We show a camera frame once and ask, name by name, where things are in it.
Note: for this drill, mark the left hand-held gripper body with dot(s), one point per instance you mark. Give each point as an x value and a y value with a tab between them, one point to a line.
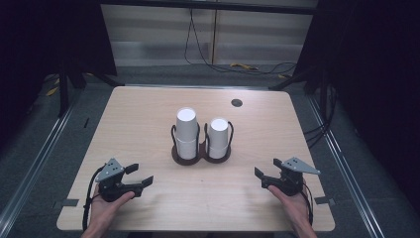
110	170

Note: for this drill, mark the grey tape strip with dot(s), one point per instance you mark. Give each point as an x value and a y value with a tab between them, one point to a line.
67	202
324	200

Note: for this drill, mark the person's right hand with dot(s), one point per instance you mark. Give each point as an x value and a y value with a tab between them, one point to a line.
295	208

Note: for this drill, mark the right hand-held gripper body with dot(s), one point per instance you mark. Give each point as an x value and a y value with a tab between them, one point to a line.
298	166

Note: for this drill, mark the black horizontal bar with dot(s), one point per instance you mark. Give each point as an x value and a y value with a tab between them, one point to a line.
204	6

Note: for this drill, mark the person's left hand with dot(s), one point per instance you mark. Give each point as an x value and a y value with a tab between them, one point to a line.
102	213

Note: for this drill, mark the silver floor rail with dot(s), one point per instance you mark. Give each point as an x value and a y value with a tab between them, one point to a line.
343	165
36	158

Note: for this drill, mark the black curtain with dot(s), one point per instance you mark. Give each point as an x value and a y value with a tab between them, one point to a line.
39	36
369	66

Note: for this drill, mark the stack of white cups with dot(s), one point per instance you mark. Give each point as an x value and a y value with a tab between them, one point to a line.
218	137
186	132

